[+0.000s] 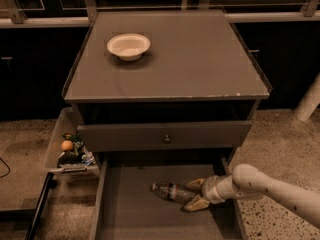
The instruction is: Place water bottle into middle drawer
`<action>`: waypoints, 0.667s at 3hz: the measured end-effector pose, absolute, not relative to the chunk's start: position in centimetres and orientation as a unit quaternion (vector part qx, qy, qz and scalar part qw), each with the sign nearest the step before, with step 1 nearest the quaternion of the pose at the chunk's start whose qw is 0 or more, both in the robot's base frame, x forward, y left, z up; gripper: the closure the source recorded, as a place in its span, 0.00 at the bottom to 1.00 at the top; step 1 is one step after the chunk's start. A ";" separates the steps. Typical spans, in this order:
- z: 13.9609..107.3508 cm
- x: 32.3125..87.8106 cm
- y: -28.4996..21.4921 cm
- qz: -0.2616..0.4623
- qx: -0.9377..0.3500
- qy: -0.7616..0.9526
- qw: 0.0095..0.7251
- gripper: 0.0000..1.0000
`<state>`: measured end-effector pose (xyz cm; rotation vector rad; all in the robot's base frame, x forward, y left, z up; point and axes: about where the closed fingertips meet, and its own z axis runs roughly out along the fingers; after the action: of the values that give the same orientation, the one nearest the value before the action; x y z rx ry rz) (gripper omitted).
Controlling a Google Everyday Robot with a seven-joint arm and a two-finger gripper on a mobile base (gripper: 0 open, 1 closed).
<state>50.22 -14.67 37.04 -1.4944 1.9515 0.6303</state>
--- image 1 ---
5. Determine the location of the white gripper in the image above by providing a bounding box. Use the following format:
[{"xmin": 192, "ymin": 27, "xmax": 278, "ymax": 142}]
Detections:
[{"xmin": 183, "ymin": 175, "xmax": 224, "ymax": 212}]

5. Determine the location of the clear plastic water bottle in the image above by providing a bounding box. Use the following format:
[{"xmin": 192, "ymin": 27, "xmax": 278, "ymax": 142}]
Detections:
[{"xmin": 151, "ymin": 182, "xmax": 197, "ymax": 205}]

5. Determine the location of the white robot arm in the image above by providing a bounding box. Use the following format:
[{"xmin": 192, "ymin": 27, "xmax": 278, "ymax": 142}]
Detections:
[{"xmin": 184, "ymin": 164, "xmax": 320, "ymax": 228}]

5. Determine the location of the round drawer knob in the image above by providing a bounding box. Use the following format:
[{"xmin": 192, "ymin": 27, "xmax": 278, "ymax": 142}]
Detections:
[{"xmin": 163, "ymin": 135, "xmax": 172, "ymax": 144}]

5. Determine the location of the grey top drawer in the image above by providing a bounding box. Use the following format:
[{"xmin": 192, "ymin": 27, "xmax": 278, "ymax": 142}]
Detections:
[{"xmin": 77, "ymin": 121, "xmax": 252, "ymax": 152}]

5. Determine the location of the grey open middle drawer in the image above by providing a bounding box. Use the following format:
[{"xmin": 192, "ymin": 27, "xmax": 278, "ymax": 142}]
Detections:
[{"xmin": 89, "ymin": 159, "xmax": 247, "ymax": 240}]

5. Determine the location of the grey drawer cabinet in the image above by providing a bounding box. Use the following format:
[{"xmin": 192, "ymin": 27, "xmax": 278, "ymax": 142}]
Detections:
[{"xmin": 64, "ymin": 15, "xmax": 271, "ymax": 161}]

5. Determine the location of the green snack bag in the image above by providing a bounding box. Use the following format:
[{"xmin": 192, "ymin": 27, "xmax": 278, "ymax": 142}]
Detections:
[{"xmin": 63, "ymin": 133, "xmax": 84, "ymax": 156}]

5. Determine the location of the orange fruit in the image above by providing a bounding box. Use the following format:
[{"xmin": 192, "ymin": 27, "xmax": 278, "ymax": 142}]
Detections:
[{"xmin": 61, "ymin": 140, "xmax": 73, "ymax": 151}]

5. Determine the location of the white paper bowl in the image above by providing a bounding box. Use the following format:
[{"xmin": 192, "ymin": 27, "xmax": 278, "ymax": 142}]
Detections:
[{"xmin": 107, "ymin": 33, "xmax": 151, "ymax": 61}]

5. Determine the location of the black metal bar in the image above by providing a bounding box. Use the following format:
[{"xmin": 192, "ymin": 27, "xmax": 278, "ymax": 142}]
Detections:
[{"xmin": 25, "ymin": 172, "xmax": 54, "ymax": 240}]

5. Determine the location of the metal railing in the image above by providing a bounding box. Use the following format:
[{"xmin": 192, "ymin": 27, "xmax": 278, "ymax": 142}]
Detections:
[{"xmin": 0, "ymin": 0, "xmax": 320, "ymax": 28}]

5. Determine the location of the white table leg post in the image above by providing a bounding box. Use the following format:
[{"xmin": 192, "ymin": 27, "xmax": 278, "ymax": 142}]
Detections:
[{"xmin": 294, "ymin": 73, "xmax": 320, "ymax": 122}]

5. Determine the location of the black floor cable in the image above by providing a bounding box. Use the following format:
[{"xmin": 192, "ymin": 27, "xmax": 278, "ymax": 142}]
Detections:
[{"xmin": 0, "ymin": 156, "xmax": 12, "ymax": 180}]

